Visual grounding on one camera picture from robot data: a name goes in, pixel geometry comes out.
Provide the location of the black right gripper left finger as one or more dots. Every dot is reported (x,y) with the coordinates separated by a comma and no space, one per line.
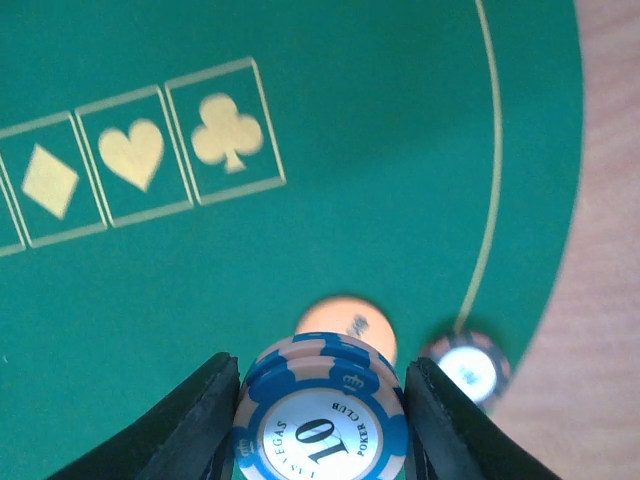
(186,435)

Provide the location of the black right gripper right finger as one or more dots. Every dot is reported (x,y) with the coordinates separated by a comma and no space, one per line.
(452,438)

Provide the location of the brown chip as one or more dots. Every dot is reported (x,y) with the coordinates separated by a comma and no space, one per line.
(474,362)

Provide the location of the orange big blind button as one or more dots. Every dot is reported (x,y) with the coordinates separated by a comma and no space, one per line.
(354,317)

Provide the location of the round green poker mat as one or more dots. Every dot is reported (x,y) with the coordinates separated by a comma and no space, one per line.
(180,178)

